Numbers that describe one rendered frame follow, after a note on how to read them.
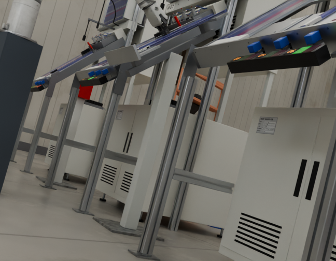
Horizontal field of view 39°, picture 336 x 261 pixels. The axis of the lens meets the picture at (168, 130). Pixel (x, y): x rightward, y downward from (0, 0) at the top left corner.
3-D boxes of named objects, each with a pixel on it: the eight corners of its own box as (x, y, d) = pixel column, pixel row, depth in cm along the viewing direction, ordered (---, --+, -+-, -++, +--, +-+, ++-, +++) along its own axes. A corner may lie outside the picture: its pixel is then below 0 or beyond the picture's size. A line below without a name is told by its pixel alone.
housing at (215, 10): (222, 29, 260) (212, 4, 257) (179, 39, 304) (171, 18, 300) (233, 23, 263) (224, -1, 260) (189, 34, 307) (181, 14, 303)
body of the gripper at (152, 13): (158, -3, 217) (170, 18, 220) (149, 1, 226) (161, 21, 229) (146, 5, 214) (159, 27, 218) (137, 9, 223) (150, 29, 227)
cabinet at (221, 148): (133, 221, 240) (165, 104, 245) (91, 197, 303) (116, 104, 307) (234, 241, 270) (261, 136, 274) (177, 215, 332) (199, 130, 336)
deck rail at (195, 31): (120, 77, 233) (114, 66, 231) (118, 78, 235) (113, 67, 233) (228, 24, 260) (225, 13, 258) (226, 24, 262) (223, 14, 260)
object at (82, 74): (118, 78, 235) (112, 64, 233) (80, 83, 293) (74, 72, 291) (120, 77, 235) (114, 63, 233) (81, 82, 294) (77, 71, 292)
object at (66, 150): (42, 182, 313) (74, 70, 319) (35, 177, 334) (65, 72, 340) (77, 189, 324) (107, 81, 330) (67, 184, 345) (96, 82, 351)
